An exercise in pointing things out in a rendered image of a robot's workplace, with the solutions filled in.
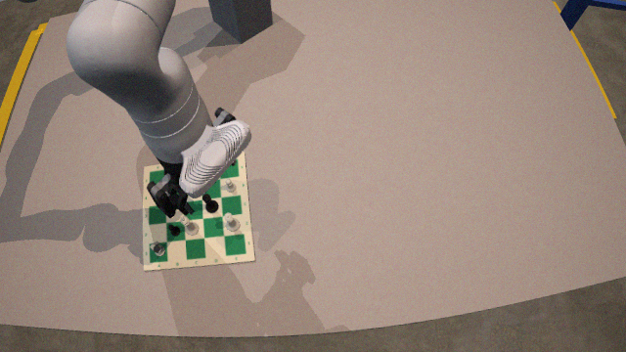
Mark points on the white pawn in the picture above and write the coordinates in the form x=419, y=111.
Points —
x=230, y=187

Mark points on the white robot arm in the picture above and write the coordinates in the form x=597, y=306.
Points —
x=113, y=45

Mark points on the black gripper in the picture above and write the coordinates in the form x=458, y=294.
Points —
x=164, y=192

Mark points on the green and white chessboard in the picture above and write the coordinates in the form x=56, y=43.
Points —
x=214, y=244

